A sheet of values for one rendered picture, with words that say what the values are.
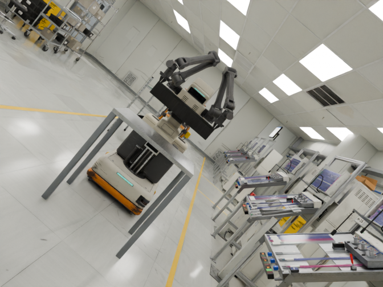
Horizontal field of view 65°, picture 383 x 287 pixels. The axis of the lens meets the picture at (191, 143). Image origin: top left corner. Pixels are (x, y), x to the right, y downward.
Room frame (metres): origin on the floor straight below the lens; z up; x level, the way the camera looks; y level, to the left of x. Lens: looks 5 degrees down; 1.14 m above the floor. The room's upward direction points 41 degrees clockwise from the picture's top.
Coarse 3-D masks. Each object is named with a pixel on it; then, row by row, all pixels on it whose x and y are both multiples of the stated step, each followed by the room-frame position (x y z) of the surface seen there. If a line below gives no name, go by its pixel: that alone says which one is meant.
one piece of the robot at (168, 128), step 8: (184, 88) 2.79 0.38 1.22; (184, 96) 2.73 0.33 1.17; (192, 96) 2.74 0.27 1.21; (192, 104) 2.74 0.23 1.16; (200, 104) 2.74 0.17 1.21; (200, 112) 2.75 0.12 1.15; (160, 120) 2.74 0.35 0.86; (168, 120) 2.77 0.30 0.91; (160, 128) 2.74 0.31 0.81; (168, 128) 2.74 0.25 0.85; (176, 128) 2.78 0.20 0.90; (168, 136) 2.72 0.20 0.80; (176, 136) 2.76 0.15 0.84
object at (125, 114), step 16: (112, 112) 1.98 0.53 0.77; (128, 112) 2.24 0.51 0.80; (112, 128) 2.39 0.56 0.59; (144, 128) 2.16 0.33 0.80; (160, 144) 2.09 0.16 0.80; (176, 160) 2.02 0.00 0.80; (64, 176) 1.98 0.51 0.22; (176, 176) 2.46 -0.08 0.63; (192, 176) 2.03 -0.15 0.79; (48, 192) 1.98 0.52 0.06; (176, 192) 2.03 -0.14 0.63; (160, 208) 2.03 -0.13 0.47; (144, 224) 2.03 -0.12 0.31; (128, 240) 2.04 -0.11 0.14
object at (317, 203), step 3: (303, 192) 3.79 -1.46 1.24; (306, 192) 3.78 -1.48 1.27; (303, 195) 3.74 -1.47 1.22; (306, 195) 3.64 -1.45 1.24; (309, 195) 3.63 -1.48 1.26; (312, 195) 3.62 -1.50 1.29; (309, 198) 3.50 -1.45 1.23; (312, 198) 3.49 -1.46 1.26; (315, 198) 3.48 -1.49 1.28; (312, 201) 3.40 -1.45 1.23; (315, 201) 3.36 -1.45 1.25; (318, 201) 3.35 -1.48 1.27; (315, 204) 3.34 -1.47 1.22; (318, 204) 3.34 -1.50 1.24; (321, 204) 3.34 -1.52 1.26; (315, 207) 3.34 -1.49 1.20; (318, 207) 3.34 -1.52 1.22; (321, 213) 3.34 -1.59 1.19
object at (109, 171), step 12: (108, 156) 2.77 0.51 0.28; (96, 168) 2.65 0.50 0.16; (108, 168) 2.66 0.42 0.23; (120, 168) 2.73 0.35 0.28; (96, 180) 2.65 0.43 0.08; (108, 180) 2.66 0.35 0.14; (120, 180) 2.67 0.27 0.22; (132, 180) 2.71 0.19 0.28; (144, 180) 2.95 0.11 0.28; (108, 192) 2.69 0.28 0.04; (120, 192) 2.68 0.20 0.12; (132, 192) 2.68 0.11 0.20; (144, 192) 2.70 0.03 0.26; (132, 204) 2.69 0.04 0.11; (144, 204) 2.70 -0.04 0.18
